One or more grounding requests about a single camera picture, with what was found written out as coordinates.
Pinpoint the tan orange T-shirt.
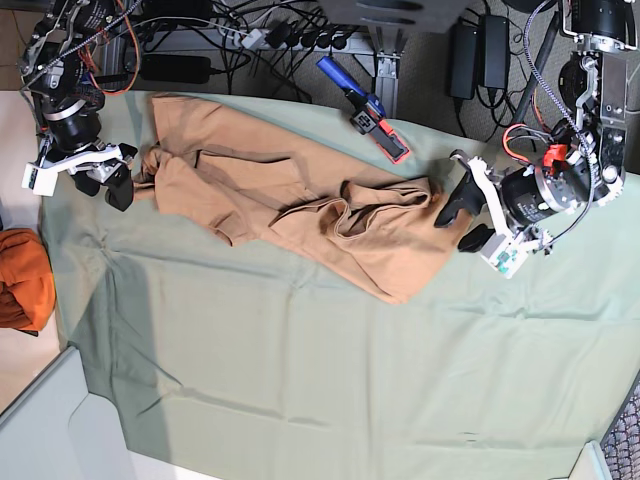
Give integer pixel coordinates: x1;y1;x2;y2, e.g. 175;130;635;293
134;95;471;304

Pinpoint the blue clamp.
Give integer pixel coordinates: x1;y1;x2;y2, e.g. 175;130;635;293
316;56;410;164
84;72;130;85

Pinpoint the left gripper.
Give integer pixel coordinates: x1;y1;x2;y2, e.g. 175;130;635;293
434;149;595;255

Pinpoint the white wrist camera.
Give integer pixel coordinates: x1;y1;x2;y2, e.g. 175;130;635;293
480;233;529;279
21;163;58;197

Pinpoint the black power adapter pair right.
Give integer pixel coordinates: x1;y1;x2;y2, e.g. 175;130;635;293
478;15;511;90

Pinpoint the white plastic bin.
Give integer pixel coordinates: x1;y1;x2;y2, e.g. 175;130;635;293
1;347;136;479

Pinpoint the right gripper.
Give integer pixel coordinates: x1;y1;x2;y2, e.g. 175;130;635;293
34;104;137;211

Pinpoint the black power adapter pair left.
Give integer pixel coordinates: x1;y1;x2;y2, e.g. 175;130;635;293
448;23;478;100

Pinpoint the green table cloth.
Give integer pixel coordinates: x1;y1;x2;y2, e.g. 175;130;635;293
34;90;640;480

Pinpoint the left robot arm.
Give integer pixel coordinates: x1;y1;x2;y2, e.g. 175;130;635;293
435;1;638;258

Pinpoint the folded orange cloth pile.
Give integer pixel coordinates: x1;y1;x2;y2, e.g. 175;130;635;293
1;228;56;332

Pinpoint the blue clamp at centre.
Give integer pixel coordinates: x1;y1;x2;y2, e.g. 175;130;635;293
316;56;410;164

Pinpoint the black power adapter pair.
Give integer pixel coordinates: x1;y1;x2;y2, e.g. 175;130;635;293
478;15;511;90
448;23;478;100

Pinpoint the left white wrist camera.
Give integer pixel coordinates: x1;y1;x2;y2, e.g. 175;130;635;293
480;233;529;279

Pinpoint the aluminium frame bracket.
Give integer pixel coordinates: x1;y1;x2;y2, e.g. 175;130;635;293
351;27;407;118

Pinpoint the blue clamp at left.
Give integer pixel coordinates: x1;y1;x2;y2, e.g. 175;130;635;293
84;72;130;85

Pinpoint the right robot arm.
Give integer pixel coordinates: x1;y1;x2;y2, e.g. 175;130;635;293
18;1;139;211

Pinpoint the black power brick left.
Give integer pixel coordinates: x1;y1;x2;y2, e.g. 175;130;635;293
139;54;211;84

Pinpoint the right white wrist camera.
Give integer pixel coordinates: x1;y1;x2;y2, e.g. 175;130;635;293
21;163;58;197

